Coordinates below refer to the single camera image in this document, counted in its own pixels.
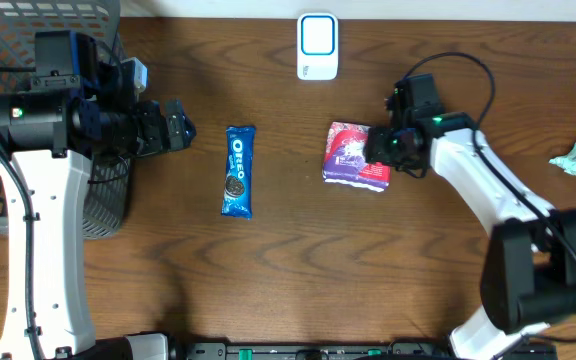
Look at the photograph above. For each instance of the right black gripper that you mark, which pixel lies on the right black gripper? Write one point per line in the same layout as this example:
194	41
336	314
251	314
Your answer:
375	146

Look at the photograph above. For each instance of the blue Oreo cookie pack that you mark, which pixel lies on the blue Oreo cookie pack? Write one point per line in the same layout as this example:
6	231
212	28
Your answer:
238	174

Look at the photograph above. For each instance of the grey plastic mesh basket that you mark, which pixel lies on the grey plastic mesh basket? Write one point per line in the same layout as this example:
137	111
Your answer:
20	20

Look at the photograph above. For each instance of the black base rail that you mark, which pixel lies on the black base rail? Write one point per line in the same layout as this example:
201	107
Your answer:
406	349

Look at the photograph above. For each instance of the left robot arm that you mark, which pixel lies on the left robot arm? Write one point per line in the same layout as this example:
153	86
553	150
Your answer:
77	110

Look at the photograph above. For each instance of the white barcode scanner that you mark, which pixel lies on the white barcode scanner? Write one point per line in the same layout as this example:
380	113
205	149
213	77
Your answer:
317	47

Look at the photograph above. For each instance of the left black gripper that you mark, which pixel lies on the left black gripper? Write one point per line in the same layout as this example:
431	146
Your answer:
160	135

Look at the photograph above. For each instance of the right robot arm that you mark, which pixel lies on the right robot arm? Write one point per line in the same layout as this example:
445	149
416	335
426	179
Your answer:
528	282

